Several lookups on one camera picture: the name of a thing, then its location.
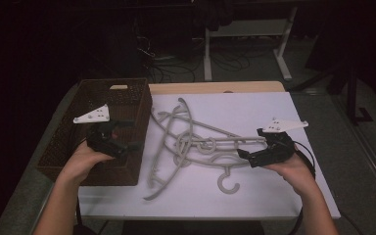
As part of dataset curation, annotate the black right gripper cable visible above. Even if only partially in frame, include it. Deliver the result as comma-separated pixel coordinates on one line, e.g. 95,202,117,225
286,140,317,235

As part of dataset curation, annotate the tangle of black floor cables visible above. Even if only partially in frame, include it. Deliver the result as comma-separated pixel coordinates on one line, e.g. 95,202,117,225
133,30,253,84

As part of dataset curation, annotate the person's right hand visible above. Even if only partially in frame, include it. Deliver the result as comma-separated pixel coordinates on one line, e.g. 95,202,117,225
263,146,318,197

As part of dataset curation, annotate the white board sheet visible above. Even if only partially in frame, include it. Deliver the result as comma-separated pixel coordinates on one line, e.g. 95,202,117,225
77,91,342,220

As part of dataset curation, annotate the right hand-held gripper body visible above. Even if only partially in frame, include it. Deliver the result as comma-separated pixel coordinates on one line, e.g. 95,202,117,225
260,117,309,167

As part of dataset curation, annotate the brown wicker basket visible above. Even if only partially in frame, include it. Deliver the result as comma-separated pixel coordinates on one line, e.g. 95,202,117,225
35,77,154,187

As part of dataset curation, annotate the white metal desk frame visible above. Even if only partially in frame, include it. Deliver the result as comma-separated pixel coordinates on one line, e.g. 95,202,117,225
203,6,299,82

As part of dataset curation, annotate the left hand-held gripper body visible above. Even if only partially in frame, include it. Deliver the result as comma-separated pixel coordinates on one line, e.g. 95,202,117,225
72,104,129,160

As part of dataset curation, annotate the black metal stand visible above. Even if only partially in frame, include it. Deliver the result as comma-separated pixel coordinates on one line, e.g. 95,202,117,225
345,58,375,127

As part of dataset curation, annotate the person's left hand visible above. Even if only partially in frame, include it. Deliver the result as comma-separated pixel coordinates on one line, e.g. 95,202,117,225
57,141,116,187

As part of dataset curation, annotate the grey plastic clothes hanger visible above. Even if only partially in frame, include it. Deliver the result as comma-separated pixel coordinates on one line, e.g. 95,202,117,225
172,130,243,169
175,135,270,196
142,97,198,202
150,104,243,155

